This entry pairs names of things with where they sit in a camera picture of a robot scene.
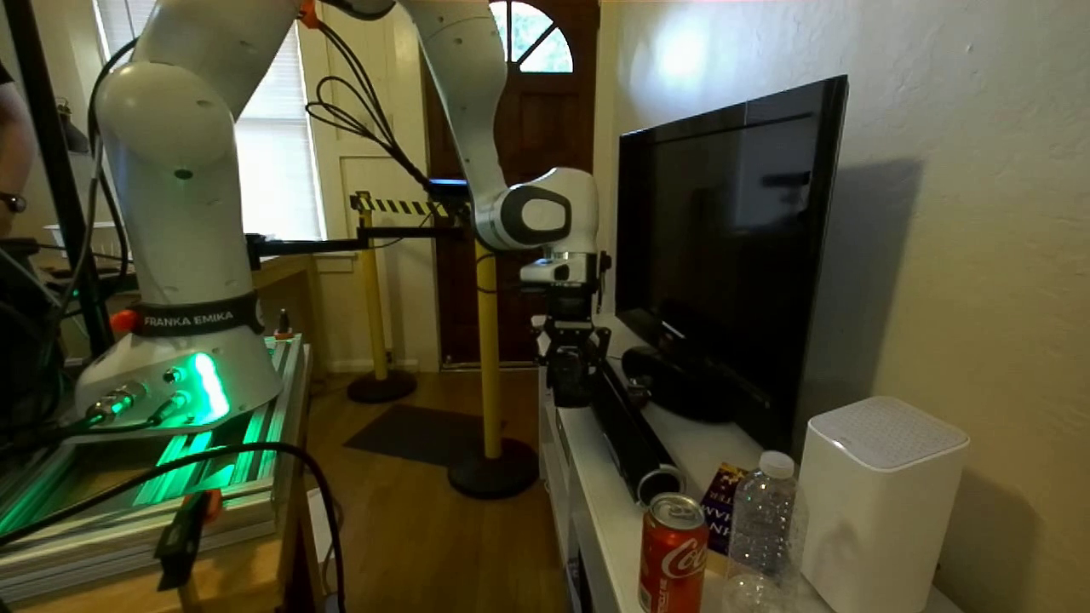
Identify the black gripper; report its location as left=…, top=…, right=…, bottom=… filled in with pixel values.
left=537, top=286, right=611, bottom=408

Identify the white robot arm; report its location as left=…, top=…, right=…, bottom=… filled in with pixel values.
left=73, top=0, right=598, bottom=429

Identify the black soundbar speaker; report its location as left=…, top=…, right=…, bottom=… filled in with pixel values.
left=594, top=364, right=682, bottom=504

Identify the white tv stand cabinet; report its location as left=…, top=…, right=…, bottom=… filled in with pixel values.
left=536, top=318, right=967, bottom=613

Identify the black flat screen television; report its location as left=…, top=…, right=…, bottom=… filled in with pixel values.
left=613, top=75, right=850, bottom=448

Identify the red soda can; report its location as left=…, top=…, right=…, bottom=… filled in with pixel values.
left=640, top=492, right=709, bottom=613

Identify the small dark card box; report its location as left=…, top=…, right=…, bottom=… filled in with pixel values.
left=702, top=464, right=749, bottom=551

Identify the clear plastic water bottle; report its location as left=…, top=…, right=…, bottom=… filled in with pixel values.
left=729, top=448, right=795, bottom=576

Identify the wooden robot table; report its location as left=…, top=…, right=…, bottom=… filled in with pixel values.
left=0, top=260, right=338, bottom=613

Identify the yellow stanchion post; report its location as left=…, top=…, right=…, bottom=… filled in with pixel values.
left=448, top=244, right=537, bottom=500

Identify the black cable bundle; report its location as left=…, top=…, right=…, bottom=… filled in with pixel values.
left=302, top=21, right=472, bottom=216

